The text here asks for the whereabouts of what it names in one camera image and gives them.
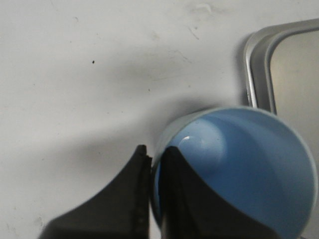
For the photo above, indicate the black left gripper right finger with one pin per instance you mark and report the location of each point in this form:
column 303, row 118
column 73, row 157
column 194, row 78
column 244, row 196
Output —
column 191, row 210

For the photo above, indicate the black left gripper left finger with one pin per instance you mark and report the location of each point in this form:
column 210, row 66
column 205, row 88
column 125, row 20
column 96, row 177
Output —
column 118, row 211

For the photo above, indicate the light blue plastic cup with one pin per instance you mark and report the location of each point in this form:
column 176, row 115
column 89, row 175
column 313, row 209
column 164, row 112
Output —
column 253, row 160

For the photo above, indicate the silver electronic kitchen scale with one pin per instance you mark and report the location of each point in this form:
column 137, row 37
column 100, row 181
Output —
column 282, row 66

